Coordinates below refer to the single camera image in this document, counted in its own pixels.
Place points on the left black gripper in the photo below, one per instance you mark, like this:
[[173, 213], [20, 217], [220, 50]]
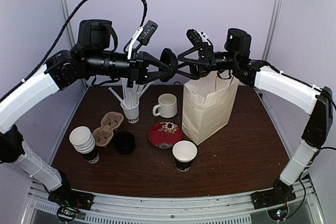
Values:
[[138, 69]]

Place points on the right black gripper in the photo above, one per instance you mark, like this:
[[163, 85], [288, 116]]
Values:
[[207, 60]]

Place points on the black paper coffee cup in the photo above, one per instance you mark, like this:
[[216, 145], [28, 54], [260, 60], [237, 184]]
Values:
[[184, 153]]

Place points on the black plastic cup lid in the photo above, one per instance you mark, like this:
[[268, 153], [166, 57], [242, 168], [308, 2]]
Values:
[[169, 59]]

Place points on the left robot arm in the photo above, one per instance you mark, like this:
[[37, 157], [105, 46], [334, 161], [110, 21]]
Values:
[[90, 56]]

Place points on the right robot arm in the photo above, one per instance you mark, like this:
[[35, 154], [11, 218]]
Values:
[[316, 102]]

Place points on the wrapped white straws bundle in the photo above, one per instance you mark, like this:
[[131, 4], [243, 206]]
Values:
[[131, 96]]

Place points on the cream paper bag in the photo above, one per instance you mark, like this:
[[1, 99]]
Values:
[[207, 106]]

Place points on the cream ceramic mug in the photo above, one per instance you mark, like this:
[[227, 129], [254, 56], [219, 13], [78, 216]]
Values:
[[166, 107]]

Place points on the white cup holding straws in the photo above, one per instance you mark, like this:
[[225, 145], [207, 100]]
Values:
[[132, 114]]

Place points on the red floral plate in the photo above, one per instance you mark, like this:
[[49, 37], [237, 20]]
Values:
[[164, 135]]

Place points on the stack of black lids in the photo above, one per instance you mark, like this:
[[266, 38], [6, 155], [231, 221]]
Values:
[[124, 142]]

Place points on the cardboard cup carrier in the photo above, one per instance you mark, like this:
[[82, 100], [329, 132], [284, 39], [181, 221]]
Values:
[[109, 123]]

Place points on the stack of paper cups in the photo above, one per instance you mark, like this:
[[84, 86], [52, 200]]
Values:
[[82, 140]]

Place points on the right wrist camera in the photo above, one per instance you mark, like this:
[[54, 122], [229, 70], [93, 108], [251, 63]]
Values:
[[198, 37]]

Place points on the right corner metal post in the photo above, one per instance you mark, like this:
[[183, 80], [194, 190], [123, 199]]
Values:
[[275, 14]]

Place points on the corner metal post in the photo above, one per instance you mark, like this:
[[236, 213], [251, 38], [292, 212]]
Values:
[[68, 30], [275, 14]]

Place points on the left corner metal post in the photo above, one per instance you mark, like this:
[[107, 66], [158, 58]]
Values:
[[68, 30]]

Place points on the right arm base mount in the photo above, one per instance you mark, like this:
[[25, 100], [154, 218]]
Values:
[[275, 201]]

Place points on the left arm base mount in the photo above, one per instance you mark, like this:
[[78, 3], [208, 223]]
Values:
[[70, 206]]

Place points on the aluminium front rail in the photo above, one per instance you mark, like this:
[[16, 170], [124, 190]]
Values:
[[234, 208]]

